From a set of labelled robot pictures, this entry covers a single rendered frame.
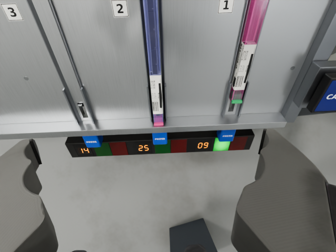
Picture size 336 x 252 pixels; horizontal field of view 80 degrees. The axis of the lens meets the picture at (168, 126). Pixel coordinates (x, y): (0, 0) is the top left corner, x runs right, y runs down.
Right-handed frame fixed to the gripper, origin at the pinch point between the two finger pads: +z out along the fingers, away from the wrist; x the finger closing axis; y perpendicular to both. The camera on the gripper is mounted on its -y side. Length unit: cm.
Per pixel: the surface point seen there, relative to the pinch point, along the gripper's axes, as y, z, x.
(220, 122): 7.9, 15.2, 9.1
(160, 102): 3.9, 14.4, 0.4
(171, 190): 71, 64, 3
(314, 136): 50, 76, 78
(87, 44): -3.6, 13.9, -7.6
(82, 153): 15.6, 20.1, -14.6
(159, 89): 2.0, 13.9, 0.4
